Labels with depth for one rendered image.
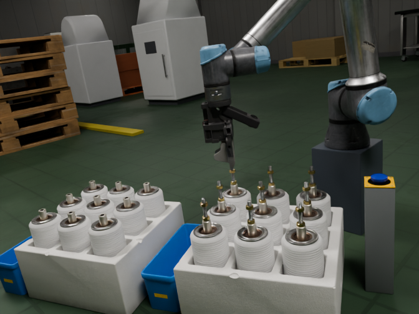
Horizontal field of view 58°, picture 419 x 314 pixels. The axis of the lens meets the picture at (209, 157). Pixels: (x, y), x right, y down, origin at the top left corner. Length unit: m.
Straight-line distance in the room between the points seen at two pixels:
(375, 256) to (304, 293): 0.28
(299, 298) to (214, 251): 0.22
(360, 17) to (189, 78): 3.74
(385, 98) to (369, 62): 0.11
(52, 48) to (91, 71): 1.99
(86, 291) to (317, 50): 6.42
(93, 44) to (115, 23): 4.99
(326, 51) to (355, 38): 5.90
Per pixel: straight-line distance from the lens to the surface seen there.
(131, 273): 1.15
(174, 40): 4.66
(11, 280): 1.44
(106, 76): 5.88
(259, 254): 0.92
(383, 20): 7.76
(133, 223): 1.19
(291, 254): 0.90
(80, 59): 5.71
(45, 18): 9.97
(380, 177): 1.04
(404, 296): 1.19
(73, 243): 1.20
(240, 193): 1.17
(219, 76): 1.06
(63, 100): 3.85
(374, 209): 1.05
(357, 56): 1.20
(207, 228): 0.97
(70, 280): 1.23
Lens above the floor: 0.72
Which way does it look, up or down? 17 degrees down
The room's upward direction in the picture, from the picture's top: 8 degrees counter-clockwise
